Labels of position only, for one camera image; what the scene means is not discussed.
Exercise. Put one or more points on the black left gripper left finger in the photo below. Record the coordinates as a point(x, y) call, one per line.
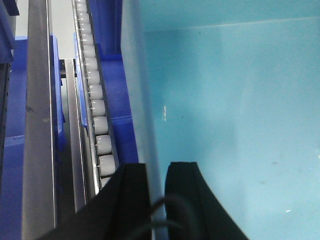
point(120, 207)

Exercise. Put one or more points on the white roller conveyor track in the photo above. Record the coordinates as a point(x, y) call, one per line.
point(103, 154)

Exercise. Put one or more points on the steel divider rail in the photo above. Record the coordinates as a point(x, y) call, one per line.
point(39, 214)

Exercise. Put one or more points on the dark blue bin beside track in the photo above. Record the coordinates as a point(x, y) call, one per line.
point(107, 21)

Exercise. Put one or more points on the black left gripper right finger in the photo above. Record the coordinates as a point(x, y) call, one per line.
point(198, 210)

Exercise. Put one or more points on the light blue plastic bin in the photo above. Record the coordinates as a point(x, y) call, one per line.
point(233, 85)

